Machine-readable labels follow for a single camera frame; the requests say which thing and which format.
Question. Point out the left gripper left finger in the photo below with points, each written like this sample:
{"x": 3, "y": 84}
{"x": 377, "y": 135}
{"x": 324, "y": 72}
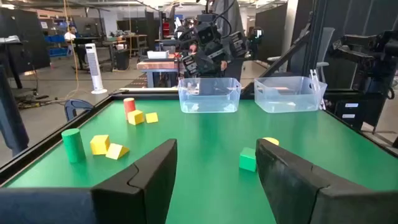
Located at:
{"x": 149, "y": 193}

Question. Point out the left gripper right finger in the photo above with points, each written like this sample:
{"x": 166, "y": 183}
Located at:
{"x": 289, "y": 186}

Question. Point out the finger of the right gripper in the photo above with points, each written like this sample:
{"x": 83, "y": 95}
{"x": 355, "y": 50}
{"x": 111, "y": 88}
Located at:
{"x": 190, "y": 64}
{"x": 238, "y": 44}

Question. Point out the yellow cylinder block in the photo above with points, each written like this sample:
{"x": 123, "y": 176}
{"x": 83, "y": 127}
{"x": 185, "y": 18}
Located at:
{"x": 272, "y": 141}

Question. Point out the green cube block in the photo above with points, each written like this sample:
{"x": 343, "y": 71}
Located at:
{"x": 247, "y": 159}

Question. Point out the yellow wedge block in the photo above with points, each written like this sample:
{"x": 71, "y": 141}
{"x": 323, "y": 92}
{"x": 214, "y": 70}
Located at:
{"x": 115, "y": 152}

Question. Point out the yellow cube block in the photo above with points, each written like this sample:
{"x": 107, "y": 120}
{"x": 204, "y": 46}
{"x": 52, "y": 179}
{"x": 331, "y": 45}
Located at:
{"x": 136, "y": 117}
{"x": 99, "y": 145}
{"x": 151, "y": 118}

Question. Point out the red cylinder block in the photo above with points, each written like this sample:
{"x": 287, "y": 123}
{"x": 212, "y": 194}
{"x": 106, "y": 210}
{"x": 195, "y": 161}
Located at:
{"x": 129, "y": 105}

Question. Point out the green cylinder block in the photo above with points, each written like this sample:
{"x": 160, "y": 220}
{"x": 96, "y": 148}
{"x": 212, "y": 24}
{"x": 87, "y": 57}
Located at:
{"x": 73, "y": 147}

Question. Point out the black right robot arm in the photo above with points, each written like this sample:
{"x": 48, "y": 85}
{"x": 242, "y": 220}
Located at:
{"x": 186, "y": 39}

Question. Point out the white tray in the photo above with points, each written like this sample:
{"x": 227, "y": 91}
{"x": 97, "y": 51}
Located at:
{"x": 158, "y": 55}

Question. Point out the black partition panel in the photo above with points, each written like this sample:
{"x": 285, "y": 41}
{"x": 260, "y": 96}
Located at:
{"x": 272, "y": 31}
{"x": 25, "y": 37}

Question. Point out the clear plastic bin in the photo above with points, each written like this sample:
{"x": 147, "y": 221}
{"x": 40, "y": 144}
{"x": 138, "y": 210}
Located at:
{"x": 210, "y": 102}
{"x": 289, "y": 99}

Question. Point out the black trash bin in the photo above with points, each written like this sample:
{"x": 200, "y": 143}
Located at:
{"x": 122, "y": 60}

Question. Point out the white tower fan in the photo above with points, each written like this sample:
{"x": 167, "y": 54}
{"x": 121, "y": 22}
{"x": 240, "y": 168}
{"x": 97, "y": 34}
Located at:
{"x": 93, "y": 65}

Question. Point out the black table clamp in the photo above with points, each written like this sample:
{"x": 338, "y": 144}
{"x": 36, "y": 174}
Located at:
{"x": 72, "y": 109}

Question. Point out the black equipment stand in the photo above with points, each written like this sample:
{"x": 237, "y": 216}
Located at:
{"x": 373, "y": 62}

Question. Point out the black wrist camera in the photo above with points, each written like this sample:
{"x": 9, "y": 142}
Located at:
{"x": 206, "y": 33}

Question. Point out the black frame strut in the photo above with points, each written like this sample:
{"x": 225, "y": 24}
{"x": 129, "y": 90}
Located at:
{"x": 314, "y": 31}

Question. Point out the white metal bracket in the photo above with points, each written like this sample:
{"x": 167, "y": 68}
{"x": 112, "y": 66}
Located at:
{"x": 314, "y": 79}

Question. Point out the black table frame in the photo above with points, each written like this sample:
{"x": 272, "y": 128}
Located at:
{"x": 37, "y": 152}

